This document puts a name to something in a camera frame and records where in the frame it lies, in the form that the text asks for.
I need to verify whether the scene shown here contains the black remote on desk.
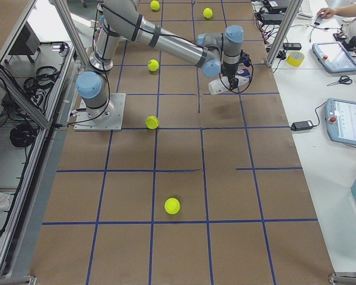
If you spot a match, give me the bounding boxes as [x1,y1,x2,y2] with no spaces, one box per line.
[282,43,302,50]

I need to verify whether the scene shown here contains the black scissors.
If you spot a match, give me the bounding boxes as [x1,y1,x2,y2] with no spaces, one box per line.
[328,75,352,86]

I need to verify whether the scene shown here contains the right aluminium frame post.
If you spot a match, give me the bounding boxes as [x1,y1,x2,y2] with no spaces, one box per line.
[265,0,302,67]

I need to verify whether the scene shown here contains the black power adapter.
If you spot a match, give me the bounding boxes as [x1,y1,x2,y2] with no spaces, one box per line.
[290,121,314,131]

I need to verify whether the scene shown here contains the white tennis ball can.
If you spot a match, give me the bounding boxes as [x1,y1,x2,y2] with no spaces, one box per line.
[208,69,251,95]

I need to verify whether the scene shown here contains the black cable coil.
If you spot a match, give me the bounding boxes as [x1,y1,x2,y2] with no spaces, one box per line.
[9,122,36,148]

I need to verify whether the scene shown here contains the front Roland Garros tennis ball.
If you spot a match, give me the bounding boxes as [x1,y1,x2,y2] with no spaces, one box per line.
[202,7,213,19]

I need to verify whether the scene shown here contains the blue teach pendant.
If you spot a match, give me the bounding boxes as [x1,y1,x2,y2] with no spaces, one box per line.
[325,98,356,145]
[312,42,356,73]

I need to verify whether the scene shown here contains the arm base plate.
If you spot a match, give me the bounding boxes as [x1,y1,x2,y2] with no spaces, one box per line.
[74,93,126,131]

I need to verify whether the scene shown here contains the person's hand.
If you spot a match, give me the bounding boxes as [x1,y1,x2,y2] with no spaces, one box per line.
[317,7,335,19]

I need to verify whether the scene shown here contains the upper blue teach pendant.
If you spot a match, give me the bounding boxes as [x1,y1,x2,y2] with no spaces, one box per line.
[312,42,356,73]

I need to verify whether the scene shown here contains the left aluminium frame rail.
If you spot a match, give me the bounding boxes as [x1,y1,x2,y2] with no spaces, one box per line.
[0,0,78,277]

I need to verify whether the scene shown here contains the tennis ball near base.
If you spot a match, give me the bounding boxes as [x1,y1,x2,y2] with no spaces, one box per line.
[150,0,160,11]
[145,116,159,129]

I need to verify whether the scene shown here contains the centre back tennis ball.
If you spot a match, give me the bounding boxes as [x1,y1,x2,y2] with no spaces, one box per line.
[147,59,159,72]

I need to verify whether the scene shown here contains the lower blue teach pendant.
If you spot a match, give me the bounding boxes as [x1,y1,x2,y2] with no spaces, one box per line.
[325,98,356,145]

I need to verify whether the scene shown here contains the yellow tape roll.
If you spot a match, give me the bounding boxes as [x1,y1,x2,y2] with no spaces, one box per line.
[287,51,305,67]

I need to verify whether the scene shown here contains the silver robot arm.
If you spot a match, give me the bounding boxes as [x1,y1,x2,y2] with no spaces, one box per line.
[89,1,250,94]

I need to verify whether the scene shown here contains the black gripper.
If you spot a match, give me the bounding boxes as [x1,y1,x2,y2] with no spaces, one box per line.
[220,64,239,90]

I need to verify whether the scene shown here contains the far tennis ball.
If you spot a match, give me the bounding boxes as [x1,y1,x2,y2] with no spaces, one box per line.
[164,197,181,215]

